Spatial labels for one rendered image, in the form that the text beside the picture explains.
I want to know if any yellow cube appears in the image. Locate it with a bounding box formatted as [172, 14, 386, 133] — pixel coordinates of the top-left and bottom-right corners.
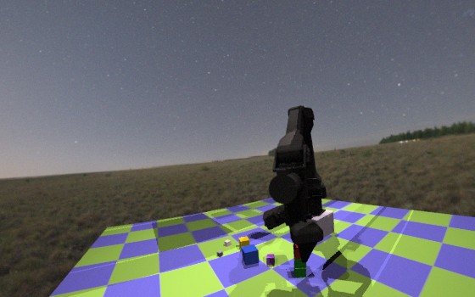
[239, 236, 250, 249]

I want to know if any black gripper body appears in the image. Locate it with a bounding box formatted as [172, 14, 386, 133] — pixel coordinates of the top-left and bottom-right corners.
[285, 193, 323, 244]

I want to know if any small purple cube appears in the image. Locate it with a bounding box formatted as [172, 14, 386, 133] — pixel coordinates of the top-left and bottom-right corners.
[266, 254, 275, 265]

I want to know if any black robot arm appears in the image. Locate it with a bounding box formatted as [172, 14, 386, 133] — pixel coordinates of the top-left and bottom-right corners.
[263, 105, 327, 230]

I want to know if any green block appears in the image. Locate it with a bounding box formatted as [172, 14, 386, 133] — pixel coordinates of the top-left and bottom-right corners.
[293, 264, 306, 278]
[293, 255, 307, 268]

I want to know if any blue cube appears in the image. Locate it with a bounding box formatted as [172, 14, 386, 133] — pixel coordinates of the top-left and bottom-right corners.
[242, 244, 259, 266]

